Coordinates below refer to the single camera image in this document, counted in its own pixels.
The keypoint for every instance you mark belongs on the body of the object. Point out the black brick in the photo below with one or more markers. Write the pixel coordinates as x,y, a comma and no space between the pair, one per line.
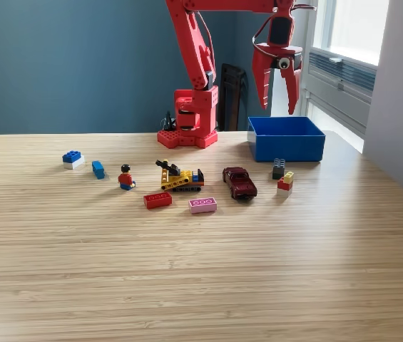
278,171

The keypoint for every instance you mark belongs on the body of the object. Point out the yellow toy digger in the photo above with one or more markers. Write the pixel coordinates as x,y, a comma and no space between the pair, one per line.
179,180

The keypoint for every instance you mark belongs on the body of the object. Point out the blue plastic bin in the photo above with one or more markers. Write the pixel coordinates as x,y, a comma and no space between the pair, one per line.
286,149

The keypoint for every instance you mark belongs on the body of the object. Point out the black chair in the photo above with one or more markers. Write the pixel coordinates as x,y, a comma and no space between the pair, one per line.
235,99

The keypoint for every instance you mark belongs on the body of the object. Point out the grey window vent panel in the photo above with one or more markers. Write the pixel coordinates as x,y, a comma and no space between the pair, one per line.
344,92

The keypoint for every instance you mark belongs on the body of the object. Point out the red white yellow brick stack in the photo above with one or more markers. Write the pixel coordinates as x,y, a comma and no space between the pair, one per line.
285,187

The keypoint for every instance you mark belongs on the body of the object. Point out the dark red toy car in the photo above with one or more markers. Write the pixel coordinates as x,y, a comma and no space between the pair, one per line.
242,185

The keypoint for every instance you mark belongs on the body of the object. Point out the flat pink brick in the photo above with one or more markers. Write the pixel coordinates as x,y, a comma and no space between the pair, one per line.
203,206

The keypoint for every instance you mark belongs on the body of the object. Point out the flat red brick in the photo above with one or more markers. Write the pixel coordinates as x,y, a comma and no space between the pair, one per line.
157,201

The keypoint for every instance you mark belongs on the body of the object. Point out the toy figure red shirt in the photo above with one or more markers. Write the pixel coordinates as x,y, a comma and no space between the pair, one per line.
125,178

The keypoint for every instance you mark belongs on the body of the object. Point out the small blue brick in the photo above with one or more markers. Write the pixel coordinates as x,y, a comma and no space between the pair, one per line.
98,170

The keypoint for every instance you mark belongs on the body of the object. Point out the blue and white brick stack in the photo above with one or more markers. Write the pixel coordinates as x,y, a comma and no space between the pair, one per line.
72,158

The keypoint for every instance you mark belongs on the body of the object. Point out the white window frame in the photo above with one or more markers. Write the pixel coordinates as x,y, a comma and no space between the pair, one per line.
320,25

